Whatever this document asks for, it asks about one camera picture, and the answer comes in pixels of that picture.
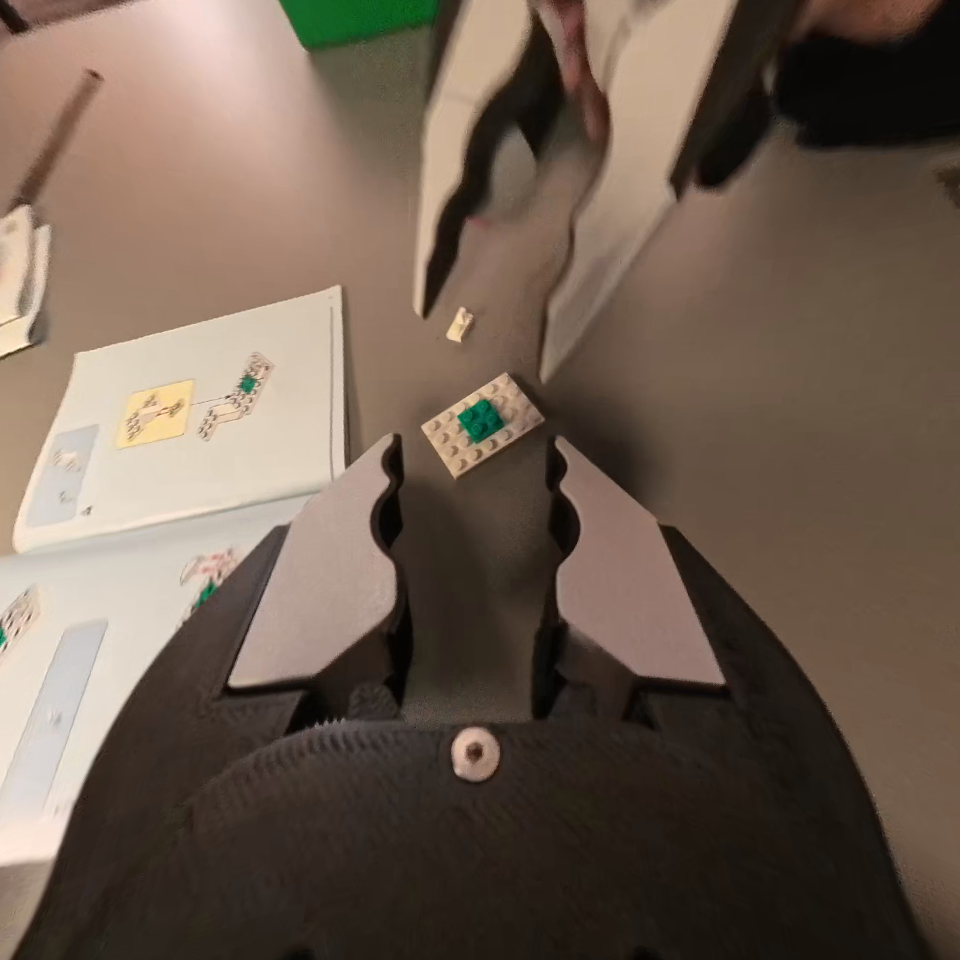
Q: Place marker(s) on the open instruction booklet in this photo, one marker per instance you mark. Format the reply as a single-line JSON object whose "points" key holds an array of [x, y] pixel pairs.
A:
{"points": [[225, 450]]}

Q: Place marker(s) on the green plastic bin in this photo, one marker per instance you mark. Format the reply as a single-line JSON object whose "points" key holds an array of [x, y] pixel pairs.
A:
{"points": [[360, 22]]}

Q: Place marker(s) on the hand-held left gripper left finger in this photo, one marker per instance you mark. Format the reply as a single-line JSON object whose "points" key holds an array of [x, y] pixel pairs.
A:
{"points": [[322, 592]]}

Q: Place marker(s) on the small white lego piece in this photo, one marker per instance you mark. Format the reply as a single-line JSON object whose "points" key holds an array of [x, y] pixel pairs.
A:
{"points": [[460, 325]]}

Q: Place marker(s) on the green lego brick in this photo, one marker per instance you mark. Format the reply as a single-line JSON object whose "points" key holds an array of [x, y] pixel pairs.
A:
{"points": [[480, 420]]}

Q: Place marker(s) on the stack of instruction booklets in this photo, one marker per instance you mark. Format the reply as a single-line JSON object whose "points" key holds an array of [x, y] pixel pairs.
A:
{"points": [[22, 285]]}

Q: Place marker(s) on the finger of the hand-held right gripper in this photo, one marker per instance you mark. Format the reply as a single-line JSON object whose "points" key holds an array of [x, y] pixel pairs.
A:
{"points": [[645, 135], [450, 97]]}

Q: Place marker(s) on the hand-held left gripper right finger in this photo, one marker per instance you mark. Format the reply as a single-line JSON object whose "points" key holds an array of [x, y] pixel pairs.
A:
{"points": [[637, 600]]}

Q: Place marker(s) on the white lego plate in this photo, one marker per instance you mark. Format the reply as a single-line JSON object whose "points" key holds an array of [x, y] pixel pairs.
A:
{"points": [[517, 409]]}

